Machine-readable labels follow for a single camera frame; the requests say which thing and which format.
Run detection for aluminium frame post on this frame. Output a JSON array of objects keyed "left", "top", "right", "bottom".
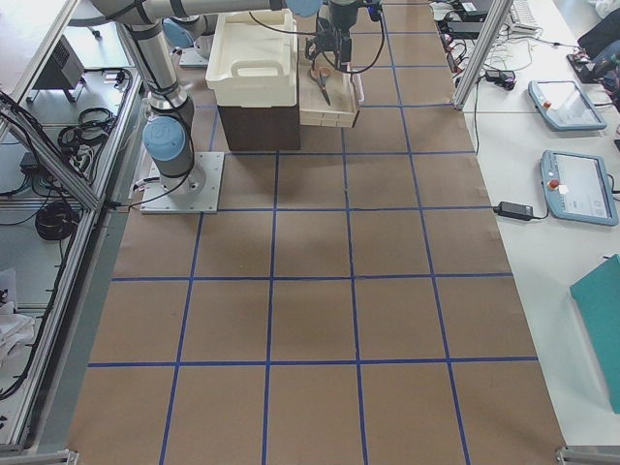
[{"left": 452, "top": 0, "right": 512, "bottom": 110}]

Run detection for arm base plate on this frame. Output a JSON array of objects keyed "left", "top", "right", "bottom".
[
  {"left": 179, "top": 47, "right": 209, "bottom": 68},
  {"left": 139, "top": 152, "right": 225, "bottom": 214}
]

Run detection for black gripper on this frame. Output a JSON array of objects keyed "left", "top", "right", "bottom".
[{"left": 304, "top": 15, "right": 353, "bottom": 72}]

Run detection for teal box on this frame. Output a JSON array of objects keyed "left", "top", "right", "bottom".
[{"left": 570, "top": 254, "right": 619, "bottom": 414}]

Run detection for black power adapter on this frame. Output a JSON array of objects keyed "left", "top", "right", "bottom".
[{"left": 493, "top": 201, "right": 534, "bottom": 221}]

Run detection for far blue teach pendant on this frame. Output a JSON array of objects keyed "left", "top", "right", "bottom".
[{"left": 528, "top": 80, "right": 606, "bottom": 132}]

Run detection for grey control box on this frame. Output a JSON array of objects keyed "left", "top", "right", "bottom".
[{"left": 33, "top": 35, "right": 85, "bottom": 103}]

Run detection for orange handled scissors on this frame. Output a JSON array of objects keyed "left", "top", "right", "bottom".
[{"left": 309, "top": 67, "right": 331, "bottom": 106}]

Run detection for blue teach pendant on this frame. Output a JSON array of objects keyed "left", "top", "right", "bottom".
[
  {"left": 528, "top": 80, "right": 606, "bottom": 132},
  {"left": 540, "top": 150, "right": 619, "bottom": 227}
]

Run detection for cream plastic tray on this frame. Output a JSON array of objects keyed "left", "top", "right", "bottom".
[{"left": 205, "top": 10, "right": 297, "bottom": 108}]

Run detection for wooden drawer with white handle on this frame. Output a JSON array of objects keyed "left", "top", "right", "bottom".
[{"left": 298, "top": 51, "right": 364, "bottom": 128}]

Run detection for near blue teach pendant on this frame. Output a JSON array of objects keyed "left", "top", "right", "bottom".
[{"left": 540, "top": 150, "right": 619, "bottom": 227}]

